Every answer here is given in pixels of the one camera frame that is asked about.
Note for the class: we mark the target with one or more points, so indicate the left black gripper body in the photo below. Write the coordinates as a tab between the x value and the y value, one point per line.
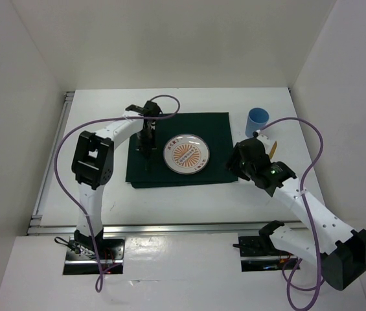
145	140

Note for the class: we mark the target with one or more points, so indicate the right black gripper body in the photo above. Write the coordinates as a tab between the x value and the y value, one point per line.
236	164

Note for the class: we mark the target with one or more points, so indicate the gold fork black handle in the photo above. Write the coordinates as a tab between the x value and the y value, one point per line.
147	164

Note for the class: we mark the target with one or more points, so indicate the gold knife black handle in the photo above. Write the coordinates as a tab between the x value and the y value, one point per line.
273	150

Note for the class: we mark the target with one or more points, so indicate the orange patterned plate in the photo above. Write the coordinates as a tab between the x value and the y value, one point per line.
186	154

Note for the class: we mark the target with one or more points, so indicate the dark green cloth napkin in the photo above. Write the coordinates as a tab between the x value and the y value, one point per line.
213	128

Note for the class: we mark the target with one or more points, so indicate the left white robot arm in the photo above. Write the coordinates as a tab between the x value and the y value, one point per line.
93	165

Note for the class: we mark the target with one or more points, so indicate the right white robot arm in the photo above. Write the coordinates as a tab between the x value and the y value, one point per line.
340	250

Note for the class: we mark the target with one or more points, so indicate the light blue plastic cup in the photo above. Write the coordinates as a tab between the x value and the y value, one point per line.
256	119

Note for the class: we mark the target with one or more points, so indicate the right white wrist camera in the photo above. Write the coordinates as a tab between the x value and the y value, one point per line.
265	140

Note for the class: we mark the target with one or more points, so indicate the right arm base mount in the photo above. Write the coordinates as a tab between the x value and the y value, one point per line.
257	253

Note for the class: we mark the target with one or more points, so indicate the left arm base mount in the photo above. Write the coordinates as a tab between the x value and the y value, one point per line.
82	261

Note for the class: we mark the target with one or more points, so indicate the aluminium frame rail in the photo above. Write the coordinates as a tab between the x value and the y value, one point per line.
232	206

